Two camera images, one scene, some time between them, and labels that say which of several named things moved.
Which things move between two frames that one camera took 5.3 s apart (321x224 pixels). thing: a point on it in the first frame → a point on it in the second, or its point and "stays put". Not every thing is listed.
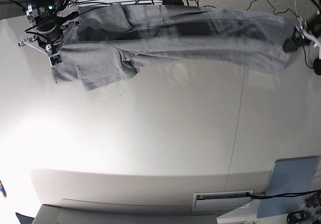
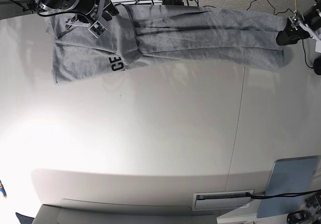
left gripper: x=49 y=39 → x=104 y=10
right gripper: x=292 y=43 → x=293 y=32
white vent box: x=221 y=200 stays put
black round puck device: x=317 y=66 stays put
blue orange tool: x=2 y=190 stays put
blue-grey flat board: x=289 y=176 stays put
